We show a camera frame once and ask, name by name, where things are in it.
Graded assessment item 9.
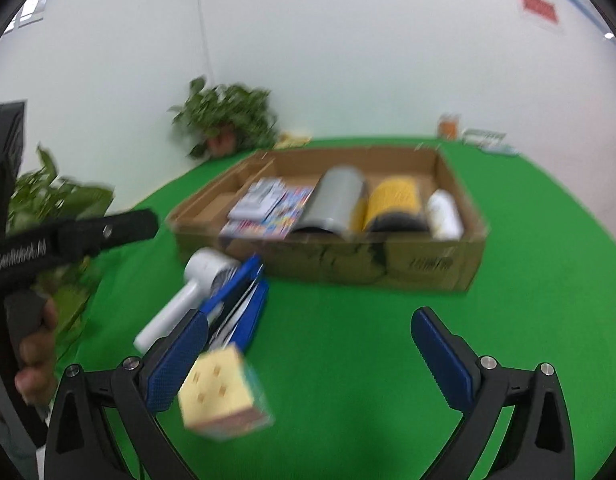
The window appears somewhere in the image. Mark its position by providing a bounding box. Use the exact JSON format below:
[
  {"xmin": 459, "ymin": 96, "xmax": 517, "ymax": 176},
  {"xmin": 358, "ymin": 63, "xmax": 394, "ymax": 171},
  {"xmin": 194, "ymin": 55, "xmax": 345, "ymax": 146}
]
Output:
[{"xmin": 5, "ymin": 0, "xmax": 51, "ymax": 33}]

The white wall conduit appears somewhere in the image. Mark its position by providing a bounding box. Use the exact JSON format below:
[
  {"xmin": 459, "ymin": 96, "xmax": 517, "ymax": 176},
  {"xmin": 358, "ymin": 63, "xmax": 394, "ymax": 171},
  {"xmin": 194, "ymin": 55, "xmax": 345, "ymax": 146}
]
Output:
[{"xmin": 193, "ymin": 0, "xmax": 216, "ymax": 86}]

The colourful printed toy box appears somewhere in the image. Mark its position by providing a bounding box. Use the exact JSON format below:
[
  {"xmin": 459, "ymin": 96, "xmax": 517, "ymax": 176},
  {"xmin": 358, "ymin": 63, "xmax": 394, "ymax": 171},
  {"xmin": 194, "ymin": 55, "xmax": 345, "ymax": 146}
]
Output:
[{"xmin": 220, "ymin": 186, "xmax": 316, "ymax": 241}]

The white bottle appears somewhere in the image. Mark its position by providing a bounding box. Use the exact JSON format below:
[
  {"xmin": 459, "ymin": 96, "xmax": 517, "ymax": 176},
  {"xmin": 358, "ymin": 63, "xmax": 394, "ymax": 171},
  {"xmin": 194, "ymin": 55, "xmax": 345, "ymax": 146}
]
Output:
[{"xmin": 425, "ymin": 189, "xmax": 465, "ymax": 241}]

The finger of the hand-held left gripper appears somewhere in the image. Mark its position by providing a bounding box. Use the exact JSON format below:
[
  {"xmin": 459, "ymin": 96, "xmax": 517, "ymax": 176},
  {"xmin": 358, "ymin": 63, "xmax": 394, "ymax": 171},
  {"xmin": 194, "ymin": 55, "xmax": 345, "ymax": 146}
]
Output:
[{"xmin": 52, "ymin": 209, "xmax": 159, "ymax": 262}]

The blue stapler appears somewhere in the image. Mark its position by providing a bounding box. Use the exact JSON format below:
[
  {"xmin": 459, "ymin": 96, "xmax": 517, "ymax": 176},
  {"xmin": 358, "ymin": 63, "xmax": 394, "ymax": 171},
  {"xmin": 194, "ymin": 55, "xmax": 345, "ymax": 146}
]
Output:
[{"xmin": 200, "ymin": 254, "xmax": 271, "ymax": 353}]

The white carton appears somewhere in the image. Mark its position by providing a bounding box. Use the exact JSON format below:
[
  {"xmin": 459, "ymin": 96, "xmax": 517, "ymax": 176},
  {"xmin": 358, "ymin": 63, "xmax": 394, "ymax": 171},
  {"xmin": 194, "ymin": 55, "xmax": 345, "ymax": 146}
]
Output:
[{"xmin": 460, "ymin": 128, "xmax": 507, "ymax": 148}]

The potted green plant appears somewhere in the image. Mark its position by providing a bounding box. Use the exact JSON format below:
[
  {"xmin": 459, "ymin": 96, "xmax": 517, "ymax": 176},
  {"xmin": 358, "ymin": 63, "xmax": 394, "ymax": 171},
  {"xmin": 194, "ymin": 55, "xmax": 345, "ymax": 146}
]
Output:
[{"xmin": 168, "ymin": 76, "xmax": 281, "ymax": 161}]

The yellow-green leafy plant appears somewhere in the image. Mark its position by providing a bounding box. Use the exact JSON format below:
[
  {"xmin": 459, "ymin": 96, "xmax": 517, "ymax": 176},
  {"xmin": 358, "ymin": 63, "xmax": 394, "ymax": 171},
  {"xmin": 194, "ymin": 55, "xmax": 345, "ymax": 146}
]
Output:
[{"xmin": 5, "ymin": 145, "xmax": 116, "ymax": 351}]

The yellow black cylinder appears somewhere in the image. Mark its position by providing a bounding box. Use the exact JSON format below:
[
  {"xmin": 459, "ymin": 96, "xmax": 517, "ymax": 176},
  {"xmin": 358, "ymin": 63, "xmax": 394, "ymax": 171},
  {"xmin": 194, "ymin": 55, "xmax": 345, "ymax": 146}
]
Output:
[{"xmin": 350, "ymin": 176, "xmax": 431, "ymax": 235}]

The pale yellow puzzle cube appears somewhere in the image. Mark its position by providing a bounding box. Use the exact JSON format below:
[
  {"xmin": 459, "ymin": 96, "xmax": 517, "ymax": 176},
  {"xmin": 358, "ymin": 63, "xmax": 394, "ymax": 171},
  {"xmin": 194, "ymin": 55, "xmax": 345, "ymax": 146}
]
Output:
[{"xmin": 178, "ymin": 344, "xmax": 275, "ymax": 442}]

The small white purple box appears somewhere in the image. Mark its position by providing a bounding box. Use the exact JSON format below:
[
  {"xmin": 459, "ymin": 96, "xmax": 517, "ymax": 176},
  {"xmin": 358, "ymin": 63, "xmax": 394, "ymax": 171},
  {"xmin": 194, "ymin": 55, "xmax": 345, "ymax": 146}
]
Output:
[{"xmin": 228, "ymin": 177, "xmax": 289, "ymax": 221}]

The red wall sign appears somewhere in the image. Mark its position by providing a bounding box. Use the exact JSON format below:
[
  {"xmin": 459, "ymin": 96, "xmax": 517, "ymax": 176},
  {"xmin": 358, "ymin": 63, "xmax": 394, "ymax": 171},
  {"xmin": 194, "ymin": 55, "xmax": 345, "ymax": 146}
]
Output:
[{"xmin": 513, "ymin": 0, "xmax": 564, "ymax": 33}]

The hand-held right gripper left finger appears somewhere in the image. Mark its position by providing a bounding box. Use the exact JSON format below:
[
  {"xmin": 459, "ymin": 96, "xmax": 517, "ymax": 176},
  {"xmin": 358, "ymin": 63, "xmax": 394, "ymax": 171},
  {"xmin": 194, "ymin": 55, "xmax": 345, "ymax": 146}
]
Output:
[{"xmin": 44, "ymin": 309, "xmax": 211, "ymax": 480}]

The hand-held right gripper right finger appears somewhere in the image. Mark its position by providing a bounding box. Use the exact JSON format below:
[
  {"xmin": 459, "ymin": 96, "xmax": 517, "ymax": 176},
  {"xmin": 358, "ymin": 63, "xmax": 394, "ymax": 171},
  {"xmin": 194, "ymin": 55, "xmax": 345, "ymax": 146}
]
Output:
[{"xmin": 410, "ymin": 306, "xmax": 575, "ymax": 480}]

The person's left hand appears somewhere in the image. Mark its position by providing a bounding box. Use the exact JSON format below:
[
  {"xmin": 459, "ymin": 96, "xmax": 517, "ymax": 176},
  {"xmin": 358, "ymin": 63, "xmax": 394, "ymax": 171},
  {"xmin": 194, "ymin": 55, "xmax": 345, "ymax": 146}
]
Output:
[{"xmin": 12, "ymin": 300, "xmax": 58, "ymax": 406}]

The orange can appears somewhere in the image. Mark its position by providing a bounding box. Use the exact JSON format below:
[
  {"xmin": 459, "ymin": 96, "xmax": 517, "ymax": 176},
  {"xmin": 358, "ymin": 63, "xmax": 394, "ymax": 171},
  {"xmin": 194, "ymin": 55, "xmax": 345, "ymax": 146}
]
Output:
[{"xmin": 436, "ymin": 112, "xmax": 461, "ymax": 140}]

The yellow paper bag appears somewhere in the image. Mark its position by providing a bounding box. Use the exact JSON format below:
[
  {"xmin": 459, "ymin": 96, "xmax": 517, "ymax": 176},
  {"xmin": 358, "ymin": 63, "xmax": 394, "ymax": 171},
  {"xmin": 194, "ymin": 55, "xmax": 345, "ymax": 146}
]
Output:
[{"xmin": 275, "ymin": 131, "xmax": 313, "ymax": 150}]

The silver grey cylinder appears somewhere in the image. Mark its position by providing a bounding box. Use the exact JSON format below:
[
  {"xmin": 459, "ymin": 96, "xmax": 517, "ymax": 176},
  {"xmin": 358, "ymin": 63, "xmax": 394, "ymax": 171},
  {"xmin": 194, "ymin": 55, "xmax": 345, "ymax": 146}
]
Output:
[{"xmin": 290, "ymin": 165, "xmax": 366, "ymax": 236}]

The brown cardboard box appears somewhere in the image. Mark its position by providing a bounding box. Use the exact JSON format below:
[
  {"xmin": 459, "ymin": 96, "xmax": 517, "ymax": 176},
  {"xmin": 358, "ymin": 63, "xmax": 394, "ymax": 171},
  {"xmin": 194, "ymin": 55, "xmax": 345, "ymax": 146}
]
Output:
[{"xmin": 167, "ymin": 146, "xmax": 489, "ymax": 293}]

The white handheld fan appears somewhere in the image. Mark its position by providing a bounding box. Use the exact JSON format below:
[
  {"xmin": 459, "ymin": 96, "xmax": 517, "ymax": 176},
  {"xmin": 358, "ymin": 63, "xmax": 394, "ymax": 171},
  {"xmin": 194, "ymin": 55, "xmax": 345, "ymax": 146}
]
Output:
[{"xmin": 134, "ymin": 247, "xmax": 243, "ymax": 353}]

